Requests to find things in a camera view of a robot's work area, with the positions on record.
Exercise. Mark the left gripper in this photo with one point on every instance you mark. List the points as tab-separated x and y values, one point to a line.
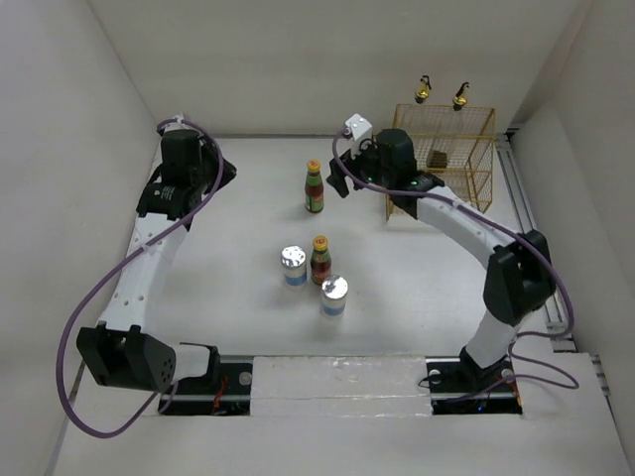
224	171

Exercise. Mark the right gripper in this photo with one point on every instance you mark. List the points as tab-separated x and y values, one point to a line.
350	163

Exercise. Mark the red sauce bottle yellow cap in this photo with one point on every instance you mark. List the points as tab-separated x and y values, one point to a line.
313	188

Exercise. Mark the salt shaker blue label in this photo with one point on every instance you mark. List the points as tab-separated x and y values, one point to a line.
294	266
334	292

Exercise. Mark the glass oil bottle gold spout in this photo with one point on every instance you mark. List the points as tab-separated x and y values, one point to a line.
449	128

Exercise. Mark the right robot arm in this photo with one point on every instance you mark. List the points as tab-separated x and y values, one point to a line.
519	276

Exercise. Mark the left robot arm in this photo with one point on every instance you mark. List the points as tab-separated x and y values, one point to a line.
120	351

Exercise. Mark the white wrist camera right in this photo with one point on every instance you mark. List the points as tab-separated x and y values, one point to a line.
357	129

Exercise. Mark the yellow wire rack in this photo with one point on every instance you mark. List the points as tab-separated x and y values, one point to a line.
470	170

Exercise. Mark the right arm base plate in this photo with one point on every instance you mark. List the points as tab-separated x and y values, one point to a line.
453	394

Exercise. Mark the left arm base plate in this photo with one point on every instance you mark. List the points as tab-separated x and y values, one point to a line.
224	391

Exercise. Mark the aluminium rail right side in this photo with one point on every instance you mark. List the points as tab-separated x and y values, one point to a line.
554	312

